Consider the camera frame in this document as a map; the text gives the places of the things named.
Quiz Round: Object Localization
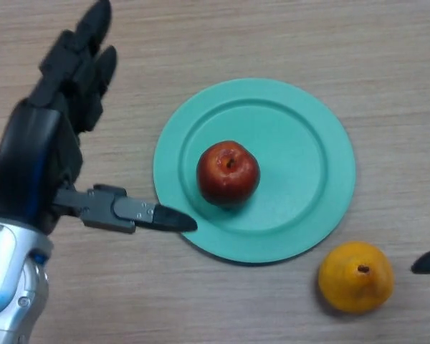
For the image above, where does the yellow pear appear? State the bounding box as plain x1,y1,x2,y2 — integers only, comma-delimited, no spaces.
317,241,395,315

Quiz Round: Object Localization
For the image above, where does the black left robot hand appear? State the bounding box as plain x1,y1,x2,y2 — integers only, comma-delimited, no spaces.
0,0,199,236

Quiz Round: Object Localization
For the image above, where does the green round plate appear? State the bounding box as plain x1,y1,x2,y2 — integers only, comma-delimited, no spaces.
153,77,356,267

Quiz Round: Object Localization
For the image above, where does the red apple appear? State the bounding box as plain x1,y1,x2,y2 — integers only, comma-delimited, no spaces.
196,140,262,210

